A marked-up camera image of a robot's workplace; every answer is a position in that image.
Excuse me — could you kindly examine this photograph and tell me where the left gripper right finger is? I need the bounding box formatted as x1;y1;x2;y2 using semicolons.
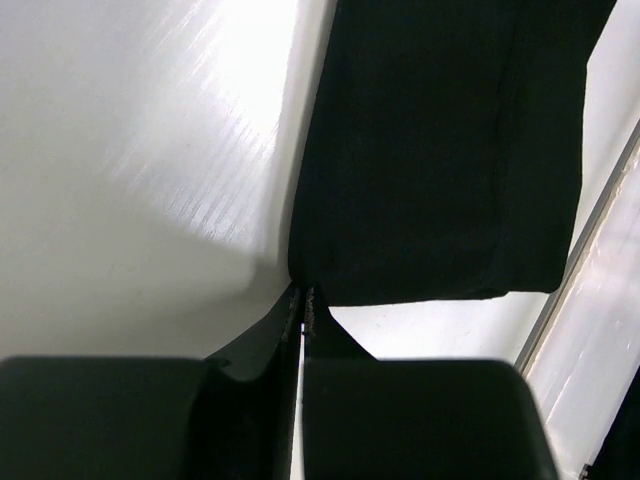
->
302;288;558;479

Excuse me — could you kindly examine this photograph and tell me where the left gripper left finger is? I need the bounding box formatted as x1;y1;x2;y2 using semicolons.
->
1;287;300;479

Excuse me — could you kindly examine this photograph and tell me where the black skirt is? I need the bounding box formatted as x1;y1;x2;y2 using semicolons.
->
288;1;614;306

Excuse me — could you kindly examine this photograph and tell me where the aluminium table edge rail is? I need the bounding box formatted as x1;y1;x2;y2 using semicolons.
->
515;122;639;377

